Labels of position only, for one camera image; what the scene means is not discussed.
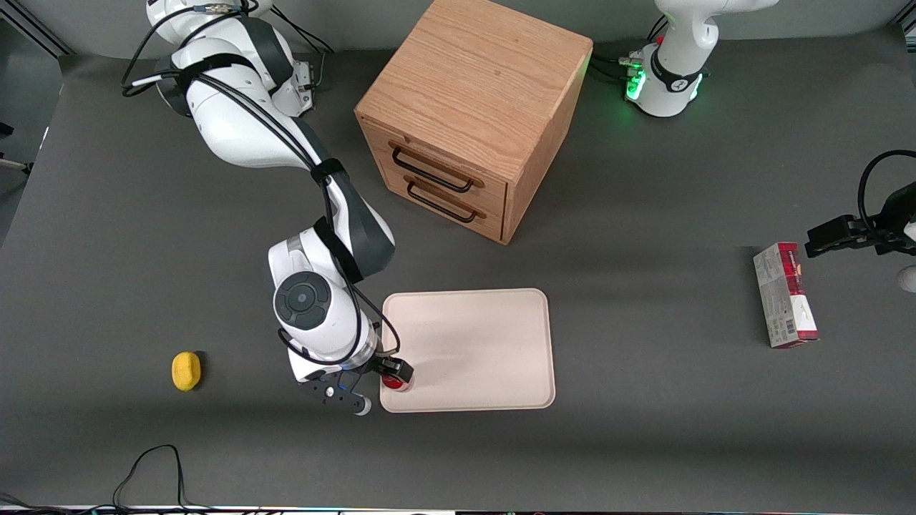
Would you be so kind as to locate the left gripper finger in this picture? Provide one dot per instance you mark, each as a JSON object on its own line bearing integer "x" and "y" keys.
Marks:
{"x": 837, "y": 227}
{"x": 834, "y": 244}

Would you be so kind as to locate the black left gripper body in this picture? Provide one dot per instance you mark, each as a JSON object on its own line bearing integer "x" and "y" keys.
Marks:
{"x": 877, "y": 234}

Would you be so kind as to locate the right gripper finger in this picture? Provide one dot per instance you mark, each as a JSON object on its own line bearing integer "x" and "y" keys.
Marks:
{"x": 388, "y": 368}
{"x": 406, "y": 370}

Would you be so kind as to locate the red coke bottle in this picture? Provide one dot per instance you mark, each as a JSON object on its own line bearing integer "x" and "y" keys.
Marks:
{"x": 396, "y": 385}

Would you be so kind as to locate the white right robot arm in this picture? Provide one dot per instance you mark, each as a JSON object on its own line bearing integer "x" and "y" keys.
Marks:
{"x": 236, "y": 129}

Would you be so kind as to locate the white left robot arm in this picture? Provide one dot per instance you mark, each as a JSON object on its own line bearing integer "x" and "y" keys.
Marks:
{"x": 673, "y": 71}

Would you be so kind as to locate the beige plastic tray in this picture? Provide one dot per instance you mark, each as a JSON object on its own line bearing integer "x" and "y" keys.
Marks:
{"x": 479, "y": 350}

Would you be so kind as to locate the red and white carton box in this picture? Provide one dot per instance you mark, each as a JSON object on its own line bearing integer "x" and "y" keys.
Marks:
{"x": 783, "y": 297}

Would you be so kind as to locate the yellow lemon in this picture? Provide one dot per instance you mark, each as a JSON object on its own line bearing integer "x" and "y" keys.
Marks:
{"x": 186, "y": 372}

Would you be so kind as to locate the wooden drawer cabinet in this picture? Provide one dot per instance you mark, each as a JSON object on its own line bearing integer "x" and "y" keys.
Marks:
{"x": 472, "y": 79}

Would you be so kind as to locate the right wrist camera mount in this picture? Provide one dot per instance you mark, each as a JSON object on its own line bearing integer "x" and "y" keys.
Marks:
{"x": 336, "y": 393}

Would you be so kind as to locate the dark aluminium frame profile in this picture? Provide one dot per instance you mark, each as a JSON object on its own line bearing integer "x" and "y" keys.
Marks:
{"x": 36, "y": 30}

